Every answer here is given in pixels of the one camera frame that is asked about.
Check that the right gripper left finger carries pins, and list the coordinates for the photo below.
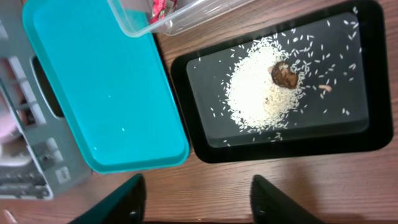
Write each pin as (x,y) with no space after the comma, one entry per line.
(124,205)

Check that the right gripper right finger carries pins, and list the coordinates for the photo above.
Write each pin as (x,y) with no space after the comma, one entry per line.
(270,205)

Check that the white rice pile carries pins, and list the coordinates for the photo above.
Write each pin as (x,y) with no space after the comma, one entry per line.
(258,93)

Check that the pink bowl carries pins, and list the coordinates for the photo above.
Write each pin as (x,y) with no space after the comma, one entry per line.
(9,130)

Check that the red snack wrapper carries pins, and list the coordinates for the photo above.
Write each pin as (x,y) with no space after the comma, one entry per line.
(162,8)

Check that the grey plastic dishwasher rack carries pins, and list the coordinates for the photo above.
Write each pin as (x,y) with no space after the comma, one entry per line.
(44,161)

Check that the black waste tray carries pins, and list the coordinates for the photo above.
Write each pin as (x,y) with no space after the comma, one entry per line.
(195,76)

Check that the teal plastic serving tray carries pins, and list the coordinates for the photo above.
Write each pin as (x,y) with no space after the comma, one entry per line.
(112,88)

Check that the clear plastic bin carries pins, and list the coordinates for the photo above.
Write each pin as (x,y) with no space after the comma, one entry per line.
(133,16)

